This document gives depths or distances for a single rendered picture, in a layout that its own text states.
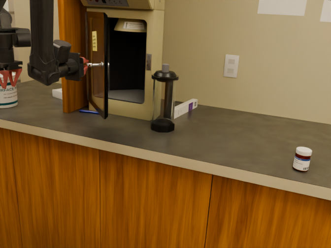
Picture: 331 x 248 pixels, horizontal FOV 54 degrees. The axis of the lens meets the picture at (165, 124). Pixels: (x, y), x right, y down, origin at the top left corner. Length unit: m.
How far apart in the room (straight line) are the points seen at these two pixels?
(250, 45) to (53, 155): 1.07
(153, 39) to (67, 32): 0.38
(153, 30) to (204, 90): 0.55
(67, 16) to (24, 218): 0.95
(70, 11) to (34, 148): 0.61
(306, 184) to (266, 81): 0.78
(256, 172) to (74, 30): 0.99
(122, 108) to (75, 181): 0.38
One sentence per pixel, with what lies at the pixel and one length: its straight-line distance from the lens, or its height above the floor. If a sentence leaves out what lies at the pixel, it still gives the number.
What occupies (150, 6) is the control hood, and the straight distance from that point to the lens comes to 1.35.
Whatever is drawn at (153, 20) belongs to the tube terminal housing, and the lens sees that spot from 1.38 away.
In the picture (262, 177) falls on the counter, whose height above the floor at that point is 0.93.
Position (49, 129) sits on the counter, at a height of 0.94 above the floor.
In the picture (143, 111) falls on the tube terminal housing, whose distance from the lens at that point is 1.45.
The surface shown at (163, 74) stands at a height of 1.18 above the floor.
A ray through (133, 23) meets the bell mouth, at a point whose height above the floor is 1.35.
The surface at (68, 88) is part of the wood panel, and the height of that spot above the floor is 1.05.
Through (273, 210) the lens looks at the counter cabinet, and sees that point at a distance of 1.16.
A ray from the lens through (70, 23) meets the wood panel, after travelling 1.52.
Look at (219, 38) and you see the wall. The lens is 1.74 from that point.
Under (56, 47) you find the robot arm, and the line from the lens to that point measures 1.12.
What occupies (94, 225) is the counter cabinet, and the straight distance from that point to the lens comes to 1.48.
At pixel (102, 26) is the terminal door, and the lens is 1.24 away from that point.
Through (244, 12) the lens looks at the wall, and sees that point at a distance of 1.72.
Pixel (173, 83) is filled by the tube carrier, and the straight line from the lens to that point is 1.28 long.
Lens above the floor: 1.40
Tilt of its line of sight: 19 degrees down
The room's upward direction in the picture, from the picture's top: 3 degrees clockwise
